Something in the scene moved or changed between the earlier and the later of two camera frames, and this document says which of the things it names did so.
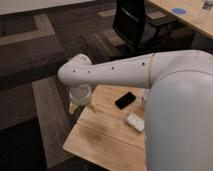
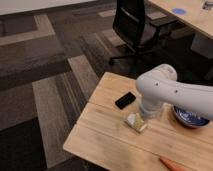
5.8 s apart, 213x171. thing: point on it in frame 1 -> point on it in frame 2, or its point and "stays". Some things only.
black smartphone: (125, 100) stays
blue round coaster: (179, 10) stays
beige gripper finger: (92, 108) -> (144, 127)
